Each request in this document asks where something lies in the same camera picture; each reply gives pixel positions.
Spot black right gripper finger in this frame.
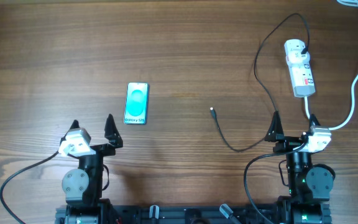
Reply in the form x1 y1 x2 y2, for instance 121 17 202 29
309 114 320 128
264 111 284 142

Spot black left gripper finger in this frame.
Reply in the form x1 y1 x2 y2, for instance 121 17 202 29
104 114 123 148
60 119 80 144

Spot blue Galaxy smartphone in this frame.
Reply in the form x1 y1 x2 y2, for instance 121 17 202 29
124 82 149 125

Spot black USB charging cable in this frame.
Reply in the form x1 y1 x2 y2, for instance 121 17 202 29
209 12 311 153

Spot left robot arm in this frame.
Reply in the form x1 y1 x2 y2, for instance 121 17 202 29
55 114 123 224

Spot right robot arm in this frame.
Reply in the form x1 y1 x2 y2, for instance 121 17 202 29
265 111 336 224

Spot white USB charger plug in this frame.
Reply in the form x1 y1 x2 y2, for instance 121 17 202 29
285 50 310 67

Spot white power strip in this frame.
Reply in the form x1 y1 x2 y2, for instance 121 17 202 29
284 39 316 98

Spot black right camera cable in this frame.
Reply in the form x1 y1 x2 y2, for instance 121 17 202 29
243 140 310 224

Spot black camera cable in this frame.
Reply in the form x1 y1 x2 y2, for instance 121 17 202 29
0 151 60 224
243 140 310 224

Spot black left camera cable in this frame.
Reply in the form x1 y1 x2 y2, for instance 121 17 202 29
0 151 60 224

